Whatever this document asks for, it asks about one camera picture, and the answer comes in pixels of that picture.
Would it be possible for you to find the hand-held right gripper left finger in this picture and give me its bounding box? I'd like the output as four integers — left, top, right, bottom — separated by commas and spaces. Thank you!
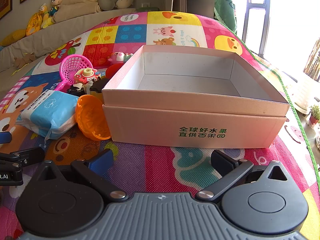
32, 149, 127, 202

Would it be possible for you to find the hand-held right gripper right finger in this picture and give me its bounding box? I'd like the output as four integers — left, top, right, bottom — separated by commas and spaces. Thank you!
195, 149, 288, 203

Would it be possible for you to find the pink cardboard box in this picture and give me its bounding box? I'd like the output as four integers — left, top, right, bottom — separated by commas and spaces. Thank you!
102, 45, 290, 148

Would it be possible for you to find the orange plastic toy bowl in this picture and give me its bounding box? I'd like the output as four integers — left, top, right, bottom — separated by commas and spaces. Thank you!
75, 94, 112, 141

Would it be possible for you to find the blue white tissue pack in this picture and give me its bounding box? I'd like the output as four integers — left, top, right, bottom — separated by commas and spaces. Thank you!
15, 90, 79, 140

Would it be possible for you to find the colourful cartoon play mat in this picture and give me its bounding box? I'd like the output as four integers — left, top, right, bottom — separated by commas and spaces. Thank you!
0, 11, 320, 240

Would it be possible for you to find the black yellow toy cup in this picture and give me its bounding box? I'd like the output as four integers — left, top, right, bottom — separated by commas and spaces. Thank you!
89, 78, 109, 103

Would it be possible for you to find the black white small toy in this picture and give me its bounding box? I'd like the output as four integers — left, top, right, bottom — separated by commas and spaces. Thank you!
67, 81, 90, 97

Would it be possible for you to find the brown teddy plush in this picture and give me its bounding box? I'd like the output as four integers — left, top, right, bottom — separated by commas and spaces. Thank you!
14, 52, 36, 69

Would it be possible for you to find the red round toy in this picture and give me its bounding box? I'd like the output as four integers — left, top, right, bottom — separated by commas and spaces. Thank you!
105, 64, 124, 79

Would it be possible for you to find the pink toy net scoop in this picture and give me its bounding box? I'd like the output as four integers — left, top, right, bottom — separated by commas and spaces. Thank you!
54, 54, 93, 92

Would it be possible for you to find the yellow plush cushion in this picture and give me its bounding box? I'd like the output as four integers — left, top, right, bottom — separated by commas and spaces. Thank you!
0, 29, 27, 47

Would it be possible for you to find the small potted plant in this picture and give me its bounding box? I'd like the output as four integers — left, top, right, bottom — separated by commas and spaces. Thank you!
309, 105, 320, 126

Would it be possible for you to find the pink pig toy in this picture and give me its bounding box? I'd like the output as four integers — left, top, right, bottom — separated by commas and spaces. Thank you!
107, 52, 134, 65

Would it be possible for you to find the white ribbed flower pot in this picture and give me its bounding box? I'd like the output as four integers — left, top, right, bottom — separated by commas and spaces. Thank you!
294, 79, 320, 115

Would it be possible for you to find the beige padded bed bumper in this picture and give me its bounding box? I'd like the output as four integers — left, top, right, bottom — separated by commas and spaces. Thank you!
0, 8, 137, 73

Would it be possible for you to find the yellow plush toy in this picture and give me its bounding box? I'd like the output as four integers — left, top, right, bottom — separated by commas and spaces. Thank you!
26, 4, 49, 36

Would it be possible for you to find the patterned light curtain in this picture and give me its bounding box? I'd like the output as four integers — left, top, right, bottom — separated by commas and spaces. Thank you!
303, 39, 320, 82

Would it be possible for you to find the cartoon boy doll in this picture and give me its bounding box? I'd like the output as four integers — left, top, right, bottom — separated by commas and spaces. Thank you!
41, 0, 63, 29

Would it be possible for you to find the beige pillow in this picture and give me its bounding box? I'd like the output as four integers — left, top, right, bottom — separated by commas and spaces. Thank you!
51, 0, 103, 24

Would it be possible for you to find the green dinosaur plush blanket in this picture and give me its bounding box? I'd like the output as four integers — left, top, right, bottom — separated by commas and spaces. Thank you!
214, 0, 237, 34

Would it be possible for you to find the pink white toy camera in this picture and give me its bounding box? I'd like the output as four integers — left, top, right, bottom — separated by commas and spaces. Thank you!
74, 68, 102, 85

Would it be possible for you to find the dark window frame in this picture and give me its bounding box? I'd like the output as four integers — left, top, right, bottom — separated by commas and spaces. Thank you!
241, 0, 272, 56

